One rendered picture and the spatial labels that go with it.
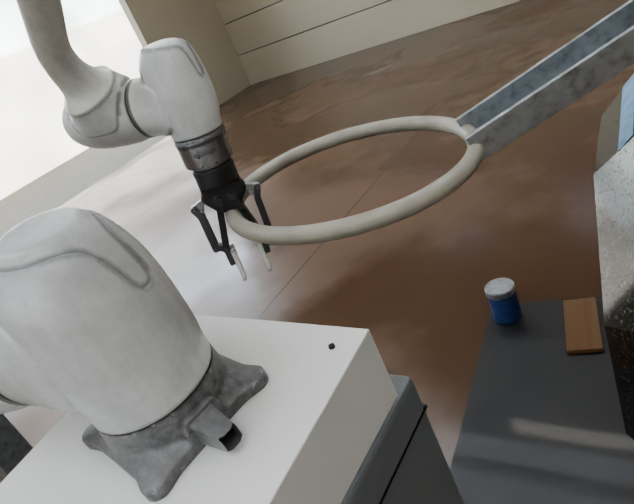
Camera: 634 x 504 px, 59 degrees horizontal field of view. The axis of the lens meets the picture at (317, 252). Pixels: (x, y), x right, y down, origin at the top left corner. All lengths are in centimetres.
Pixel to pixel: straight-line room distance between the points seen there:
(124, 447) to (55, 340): 16
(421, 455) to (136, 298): 43
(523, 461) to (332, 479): 105
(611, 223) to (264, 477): 78
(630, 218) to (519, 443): 80
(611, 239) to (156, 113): 81
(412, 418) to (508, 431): 96
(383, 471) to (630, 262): 58
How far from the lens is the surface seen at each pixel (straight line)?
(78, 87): 100
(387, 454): 72
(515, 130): 100
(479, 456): 168
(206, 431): 61
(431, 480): 83
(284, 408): 63
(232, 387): 66
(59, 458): 80
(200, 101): 94
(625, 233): 109
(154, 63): 94
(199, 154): 96
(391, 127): 123
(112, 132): 102
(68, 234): 57
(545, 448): 166
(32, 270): 56
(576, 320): 198
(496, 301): 199
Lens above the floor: 129
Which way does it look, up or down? 26 degrees down
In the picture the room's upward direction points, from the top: 25 degrees counter-clockwise
